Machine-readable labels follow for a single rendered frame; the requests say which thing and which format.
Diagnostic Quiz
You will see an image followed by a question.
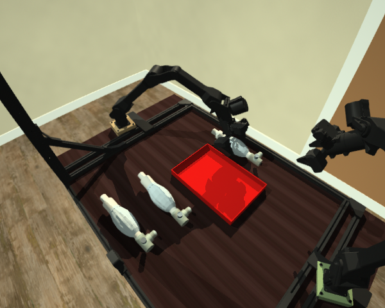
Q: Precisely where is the red tray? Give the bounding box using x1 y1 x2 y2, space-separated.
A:
171 144 267 225

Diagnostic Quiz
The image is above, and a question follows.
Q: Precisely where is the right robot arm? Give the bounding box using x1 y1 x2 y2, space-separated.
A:
311 99 385 297

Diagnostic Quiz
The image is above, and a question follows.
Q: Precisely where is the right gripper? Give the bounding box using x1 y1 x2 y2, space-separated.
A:
296 130 351 173

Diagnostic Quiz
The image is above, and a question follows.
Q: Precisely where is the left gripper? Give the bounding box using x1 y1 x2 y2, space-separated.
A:
214 117 246 156

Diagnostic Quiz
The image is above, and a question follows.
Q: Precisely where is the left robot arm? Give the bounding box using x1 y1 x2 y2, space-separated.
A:
109 65 249 135

